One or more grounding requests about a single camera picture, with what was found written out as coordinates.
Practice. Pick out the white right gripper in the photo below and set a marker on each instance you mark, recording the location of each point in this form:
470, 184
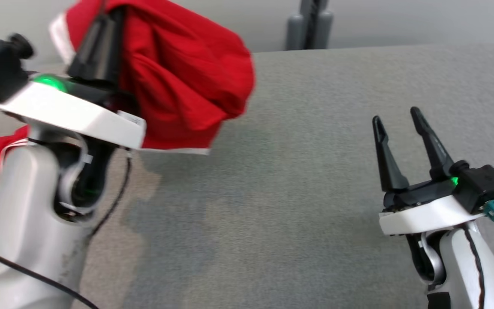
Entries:
423, 216

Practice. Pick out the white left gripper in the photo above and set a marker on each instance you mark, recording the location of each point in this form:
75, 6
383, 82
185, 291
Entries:
71, 111

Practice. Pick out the red shorts with white stripe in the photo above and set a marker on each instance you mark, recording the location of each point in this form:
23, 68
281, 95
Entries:
178, 73

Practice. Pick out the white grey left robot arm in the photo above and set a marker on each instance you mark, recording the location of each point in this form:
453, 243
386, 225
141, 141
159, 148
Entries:
19, 206

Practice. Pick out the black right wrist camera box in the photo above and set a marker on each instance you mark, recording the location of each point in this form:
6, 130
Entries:
483, 184

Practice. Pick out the grey metal frame post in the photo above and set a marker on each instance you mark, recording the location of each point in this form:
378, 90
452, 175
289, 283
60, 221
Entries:
309, 25

